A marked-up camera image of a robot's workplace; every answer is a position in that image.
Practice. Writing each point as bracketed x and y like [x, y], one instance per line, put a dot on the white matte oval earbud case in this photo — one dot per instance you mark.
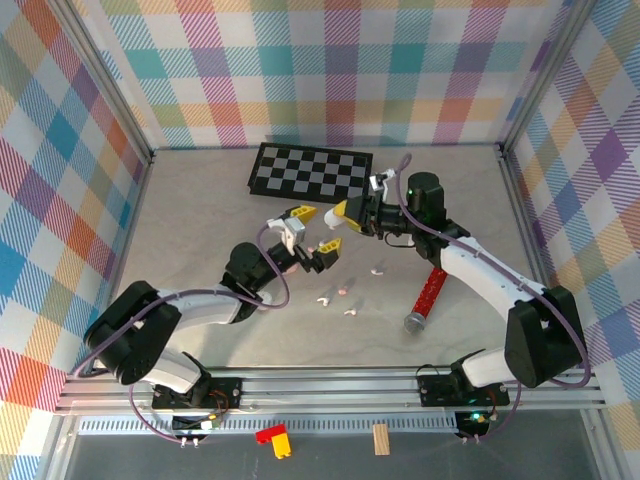
[331, 218]

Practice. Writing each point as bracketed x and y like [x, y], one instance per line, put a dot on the pink earbud case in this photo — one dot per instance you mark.
[292, 269]

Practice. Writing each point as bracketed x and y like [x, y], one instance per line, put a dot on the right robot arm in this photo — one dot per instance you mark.
[490, 272]

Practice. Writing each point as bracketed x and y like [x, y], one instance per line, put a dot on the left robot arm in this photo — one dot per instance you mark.
[200, 305]

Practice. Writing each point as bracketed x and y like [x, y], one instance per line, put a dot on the black grey checkerboard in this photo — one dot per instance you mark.
[310, 172]

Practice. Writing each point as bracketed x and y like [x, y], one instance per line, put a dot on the red glitter microphone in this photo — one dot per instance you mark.
[425, 302]

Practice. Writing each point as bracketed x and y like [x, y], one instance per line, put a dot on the black electronics board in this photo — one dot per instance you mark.
[190, 425]
[472, 422]

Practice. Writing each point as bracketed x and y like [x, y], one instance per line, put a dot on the red toy brick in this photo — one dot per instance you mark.
[267, 435]

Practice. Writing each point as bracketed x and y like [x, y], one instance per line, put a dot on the yellow toy brick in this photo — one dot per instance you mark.
[282, 447]

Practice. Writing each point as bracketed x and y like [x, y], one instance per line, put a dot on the wooden block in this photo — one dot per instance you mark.
[381, 440]

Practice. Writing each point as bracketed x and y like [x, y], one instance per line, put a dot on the aluminium side rail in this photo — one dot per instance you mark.
[531, 225]

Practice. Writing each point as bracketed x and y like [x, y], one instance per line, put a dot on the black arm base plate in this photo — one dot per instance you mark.
[230, 392]
[435, 390]

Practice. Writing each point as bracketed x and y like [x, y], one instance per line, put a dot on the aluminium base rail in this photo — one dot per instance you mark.
[325, 385]

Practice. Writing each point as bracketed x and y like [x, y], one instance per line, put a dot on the aluminium frame post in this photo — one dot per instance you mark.
[544, 75]
[102, 75]

